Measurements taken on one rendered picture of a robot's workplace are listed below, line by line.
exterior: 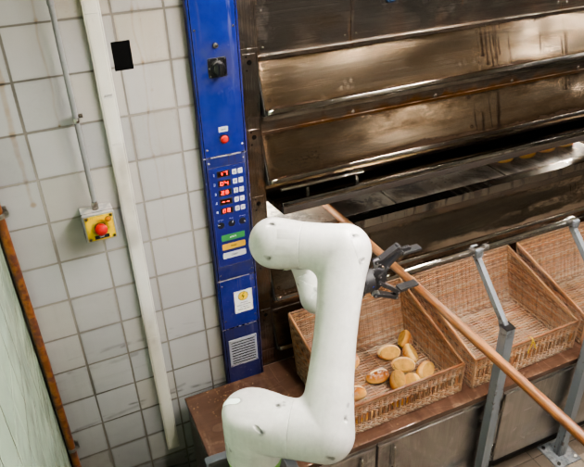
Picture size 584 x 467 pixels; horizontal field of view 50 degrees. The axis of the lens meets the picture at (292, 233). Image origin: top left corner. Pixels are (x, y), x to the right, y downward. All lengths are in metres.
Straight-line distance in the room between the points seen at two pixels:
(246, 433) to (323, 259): 0.41
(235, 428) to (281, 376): 1.33
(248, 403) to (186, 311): 1.09
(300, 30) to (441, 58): 0.59
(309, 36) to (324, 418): 1.31
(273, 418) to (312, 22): 1.33
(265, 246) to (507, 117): 1.61
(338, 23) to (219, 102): 0.50
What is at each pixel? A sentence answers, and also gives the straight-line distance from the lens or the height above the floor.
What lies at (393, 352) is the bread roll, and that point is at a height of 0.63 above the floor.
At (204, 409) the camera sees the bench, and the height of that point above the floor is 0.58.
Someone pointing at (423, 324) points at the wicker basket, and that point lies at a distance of 2.76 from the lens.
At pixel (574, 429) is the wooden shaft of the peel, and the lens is 1.81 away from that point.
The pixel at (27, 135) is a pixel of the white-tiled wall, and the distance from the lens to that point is 2.04.
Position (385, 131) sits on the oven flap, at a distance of 2.46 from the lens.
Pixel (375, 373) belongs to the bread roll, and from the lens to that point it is 2.65.
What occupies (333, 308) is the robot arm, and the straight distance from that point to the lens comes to 1.39.
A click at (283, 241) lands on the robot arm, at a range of 1.42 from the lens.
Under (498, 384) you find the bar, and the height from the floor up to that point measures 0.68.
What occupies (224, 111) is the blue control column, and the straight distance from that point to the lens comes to 2.10.
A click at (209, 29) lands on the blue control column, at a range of 2.02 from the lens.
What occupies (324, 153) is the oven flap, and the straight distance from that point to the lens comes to 2.34.
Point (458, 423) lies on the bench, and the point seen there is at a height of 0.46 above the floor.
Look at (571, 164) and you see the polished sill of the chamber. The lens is 3.23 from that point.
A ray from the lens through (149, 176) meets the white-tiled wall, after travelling 2.14.
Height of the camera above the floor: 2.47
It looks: 31 degrees down
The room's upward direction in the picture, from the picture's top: 2 degrees counter-clockwise
